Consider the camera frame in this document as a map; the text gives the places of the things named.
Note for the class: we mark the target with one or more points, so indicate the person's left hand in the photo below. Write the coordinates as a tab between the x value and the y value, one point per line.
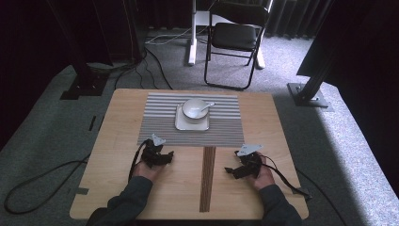
146	171

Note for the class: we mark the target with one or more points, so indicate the white spoon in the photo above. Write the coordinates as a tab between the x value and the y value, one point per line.
208	106

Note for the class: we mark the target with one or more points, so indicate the row of brown chopsticks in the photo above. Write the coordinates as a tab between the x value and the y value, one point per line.
207	179

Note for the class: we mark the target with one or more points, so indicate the black folding chair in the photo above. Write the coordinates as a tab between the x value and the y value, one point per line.
233	36

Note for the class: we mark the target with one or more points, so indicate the black tape strip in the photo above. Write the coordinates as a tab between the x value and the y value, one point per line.
92	123

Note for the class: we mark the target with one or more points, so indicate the dark curtain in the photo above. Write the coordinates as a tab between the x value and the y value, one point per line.
291	15

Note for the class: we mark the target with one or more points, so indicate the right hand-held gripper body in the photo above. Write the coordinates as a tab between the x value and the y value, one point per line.
251	164

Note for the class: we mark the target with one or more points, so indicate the black stand with base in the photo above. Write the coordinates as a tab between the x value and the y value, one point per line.
84	84

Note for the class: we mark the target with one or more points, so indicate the grey striped placemat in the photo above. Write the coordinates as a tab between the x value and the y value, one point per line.
160	125

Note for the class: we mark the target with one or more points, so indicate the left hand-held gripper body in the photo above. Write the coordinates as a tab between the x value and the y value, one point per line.
153	155

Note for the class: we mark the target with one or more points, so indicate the black post with metal base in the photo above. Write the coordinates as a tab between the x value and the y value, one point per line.
307	95

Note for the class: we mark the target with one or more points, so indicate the white bowl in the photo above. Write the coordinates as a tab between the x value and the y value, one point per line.
192	108

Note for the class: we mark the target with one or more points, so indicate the white square plate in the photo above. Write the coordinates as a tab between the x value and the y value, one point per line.
191	125

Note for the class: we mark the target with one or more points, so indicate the person's right hand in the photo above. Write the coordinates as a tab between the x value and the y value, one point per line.
263	180

